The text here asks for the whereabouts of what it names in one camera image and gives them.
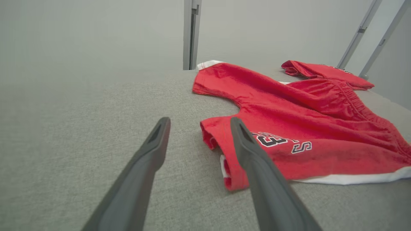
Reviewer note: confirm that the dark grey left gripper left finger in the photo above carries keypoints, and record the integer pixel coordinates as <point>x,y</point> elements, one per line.
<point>128,199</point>

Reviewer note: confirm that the grey slanted partition post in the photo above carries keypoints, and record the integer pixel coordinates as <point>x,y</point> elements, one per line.
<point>361,32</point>
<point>389,32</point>

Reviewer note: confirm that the red basketball jersey top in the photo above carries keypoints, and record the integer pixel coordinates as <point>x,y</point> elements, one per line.
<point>327,72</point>

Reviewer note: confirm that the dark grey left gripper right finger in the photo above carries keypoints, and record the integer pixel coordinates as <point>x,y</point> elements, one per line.
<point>273,199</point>

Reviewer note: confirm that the red basketball shorts white trim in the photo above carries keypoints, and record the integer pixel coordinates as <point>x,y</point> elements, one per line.
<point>321,128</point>

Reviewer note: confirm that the grey partition joint post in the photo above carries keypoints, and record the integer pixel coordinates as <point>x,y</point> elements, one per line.
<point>187,32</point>

